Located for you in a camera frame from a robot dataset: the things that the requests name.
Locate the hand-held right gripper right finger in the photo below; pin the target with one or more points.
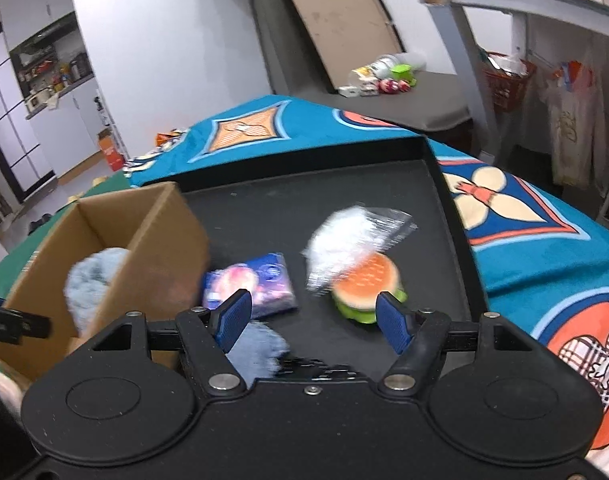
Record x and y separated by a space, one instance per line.
393 325

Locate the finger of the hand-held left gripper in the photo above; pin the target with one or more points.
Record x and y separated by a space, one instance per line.
14 325

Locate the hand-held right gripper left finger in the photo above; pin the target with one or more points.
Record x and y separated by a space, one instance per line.
233 319

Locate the small blue fluffy cloth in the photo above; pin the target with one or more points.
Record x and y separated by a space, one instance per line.
259 350

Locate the purple tissue packet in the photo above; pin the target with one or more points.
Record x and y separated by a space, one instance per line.
264 280

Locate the toy hamburger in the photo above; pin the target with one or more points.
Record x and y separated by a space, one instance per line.
359 280

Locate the light blue fluffy towel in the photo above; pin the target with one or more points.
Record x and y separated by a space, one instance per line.
92 280

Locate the clear bag of white filling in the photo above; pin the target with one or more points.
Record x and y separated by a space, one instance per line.
339 240

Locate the black tray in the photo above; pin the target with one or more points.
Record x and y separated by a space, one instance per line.
284 210

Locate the white cloth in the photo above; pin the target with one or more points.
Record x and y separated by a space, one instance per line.
4 385

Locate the blue printed blanket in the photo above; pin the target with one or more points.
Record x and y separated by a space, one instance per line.
524 260

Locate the orange cardboard box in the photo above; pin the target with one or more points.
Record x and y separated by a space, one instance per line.
110 152

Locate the black-framed sliding door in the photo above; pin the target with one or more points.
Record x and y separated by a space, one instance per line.
4 125

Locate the white kitchen cabinet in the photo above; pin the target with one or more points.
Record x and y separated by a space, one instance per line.
59 110

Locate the grey bench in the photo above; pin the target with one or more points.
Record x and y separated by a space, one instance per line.
424 100

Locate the small white box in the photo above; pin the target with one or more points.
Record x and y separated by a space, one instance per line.
347 91

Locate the red round toys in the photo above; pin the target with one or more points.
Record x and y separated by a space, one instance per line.
390 86

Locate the green toy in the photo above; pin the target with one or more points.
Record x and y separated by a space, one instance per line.
400 72

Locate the clear plastic jar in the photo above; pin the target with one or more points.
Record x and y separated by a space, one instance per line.
384 65

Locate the orange basket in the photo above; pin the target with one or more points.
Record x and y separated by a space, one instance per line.
507 82

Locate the hanging white plastic bag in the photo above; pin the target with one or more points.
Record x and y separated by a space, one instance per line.
574 120

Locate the grey upright panel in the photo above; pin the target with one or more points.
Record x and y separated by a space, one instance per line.
279 35

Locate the brown board with black frame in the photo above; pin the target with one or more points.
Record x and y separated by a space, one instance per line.
334 20

